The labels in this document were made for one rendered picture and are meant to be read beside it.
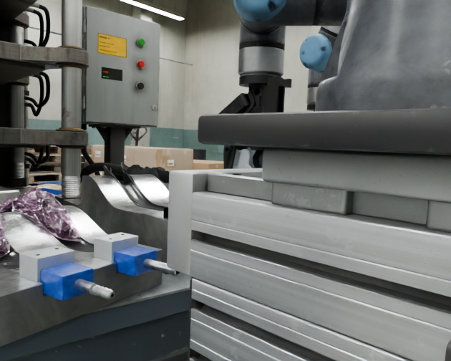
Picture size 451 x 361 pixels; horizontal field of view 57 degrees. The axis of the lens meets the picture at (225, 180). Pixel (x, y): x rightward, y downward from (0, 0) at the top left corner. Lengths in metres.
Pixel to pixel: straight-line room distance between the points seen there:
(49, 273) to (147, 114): 1.20
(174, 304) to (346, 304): 0.41
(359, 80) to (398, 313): 0.13
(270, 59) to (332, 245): 0.45
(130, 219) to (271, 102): 0.34
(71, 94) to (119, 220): 0.65
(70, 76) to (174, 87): 8.54
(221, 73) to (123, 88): 7.82
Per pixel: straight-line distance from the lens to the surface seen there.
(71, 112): 1.40
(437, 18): 0.26
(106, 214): 0.90
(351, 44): 0.28
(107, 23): 1.63
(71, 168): 1.40
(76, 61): 1.39
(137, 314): 0.62
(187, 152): 4.94
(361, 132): 0.21
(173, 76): 9.92
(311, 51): 0.96
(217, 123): 0.27
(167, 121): 9.73
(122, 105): 1.61
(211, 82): 9.54
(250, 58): 0.68
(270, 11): 0.58
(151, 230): 0.74
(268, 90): 0.68
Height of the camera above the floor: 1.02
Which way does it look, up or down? 5 degrees down
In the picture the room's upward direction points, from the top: 2 degrees clockwise
